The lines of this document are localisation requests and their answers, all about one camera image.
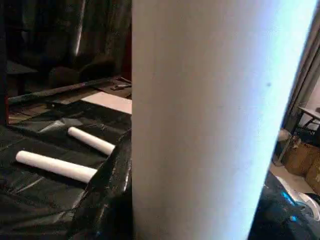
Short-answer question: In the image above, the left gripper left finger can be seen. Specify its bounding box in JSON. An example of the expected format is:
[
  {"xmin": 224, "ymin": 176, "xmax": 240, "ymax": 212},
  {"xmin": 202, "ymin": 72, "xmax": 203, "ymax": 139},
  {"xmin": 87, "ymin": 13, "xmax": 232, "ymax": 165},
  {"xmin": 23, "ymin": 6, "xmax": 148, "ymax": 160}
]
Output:
[{"xmin": 67, "ymin": 128, "xmax": 134, "ymax": 240}]

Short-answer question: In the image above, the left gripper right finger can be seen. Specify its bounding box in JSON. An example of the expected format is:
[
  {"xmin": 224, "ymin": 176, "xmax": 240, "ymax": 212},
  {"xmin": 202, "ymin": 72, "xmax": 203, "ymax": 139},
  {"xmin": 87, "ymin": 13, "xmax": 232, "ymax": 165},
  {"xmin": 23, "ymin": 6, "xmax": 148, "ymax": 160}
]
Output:
[{"xmin": 247, "ymin": 170, "xmax": 320, "ymax": 240}]

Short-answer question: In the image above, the white plastic table leg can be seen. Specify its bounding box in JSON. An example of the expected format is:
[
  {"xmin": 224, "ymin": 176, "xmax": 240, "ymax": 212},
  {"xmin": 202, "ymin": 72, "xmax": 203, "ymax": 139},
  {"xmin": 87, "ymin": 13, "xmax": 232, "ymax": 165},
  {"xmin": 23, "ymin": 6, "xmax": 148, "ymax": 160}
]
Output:
[
  {"xmin": 67, "ymin": 126, "xmax": 117, "ymax": 156},
  {"xmin": 130, "ymin": 0, "xmax": 320, "ymax": 240},
  {"xmin": 14, "ymin": 150, "xmax": 99, "ymax": 184}
]

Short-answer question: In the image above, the brown cardboard box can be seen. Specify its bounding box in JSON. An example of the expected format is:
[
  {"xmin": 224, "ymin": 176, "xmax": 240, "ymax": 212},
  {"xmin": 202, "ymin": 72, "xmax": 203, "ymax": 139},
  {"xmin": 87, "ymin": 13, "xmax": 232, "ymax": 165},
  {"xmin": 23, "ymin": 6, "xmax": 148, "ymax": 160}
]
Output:
[{"xmin": 281, "ymin": 134, "xmax": 320, "ymax": 197}]

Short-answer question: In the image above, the black plastic mat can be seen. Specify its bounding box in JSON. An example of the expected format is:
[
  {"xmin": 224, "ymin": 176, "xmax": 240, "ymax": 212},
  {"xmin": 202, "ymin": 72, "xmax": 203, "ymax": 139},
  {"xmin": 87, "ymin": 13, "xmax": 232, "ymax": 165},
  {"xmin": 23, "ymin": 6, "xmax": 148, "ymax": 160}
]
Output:
[{"xmin": 0, "ymin": 99, "xmax": 134, "ymax": 240}]

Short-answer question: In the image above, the white board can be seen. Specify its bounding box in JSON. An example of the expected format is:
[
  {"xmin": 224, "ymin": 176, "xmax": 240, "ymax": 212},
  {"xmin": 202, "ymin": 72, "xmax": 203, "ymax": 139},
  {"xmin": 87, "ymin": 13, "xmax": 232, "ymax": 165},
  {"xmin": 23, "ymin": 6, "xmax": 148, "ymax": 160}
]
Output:
[{"xmin": 79, "ymin": 91, "xmax": 133, "ymax": 115}]

